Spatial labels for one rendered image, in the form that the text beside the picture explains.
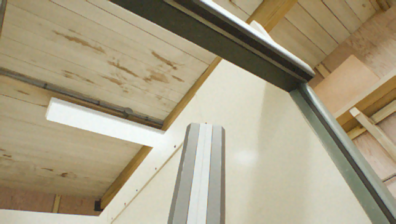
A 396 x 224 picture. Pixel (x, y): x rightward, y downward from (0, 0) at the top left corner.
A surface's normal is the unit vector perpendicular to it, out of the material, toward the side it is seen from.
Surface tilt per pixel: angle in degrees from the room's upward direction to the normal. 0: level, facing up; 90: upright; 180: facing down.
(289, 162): 90
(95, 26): 180
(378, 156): 90
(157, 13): 180
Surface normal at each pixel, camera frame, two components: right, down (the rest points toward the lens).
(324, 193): -0.82, -0.27
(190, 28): 0.18, 0.71
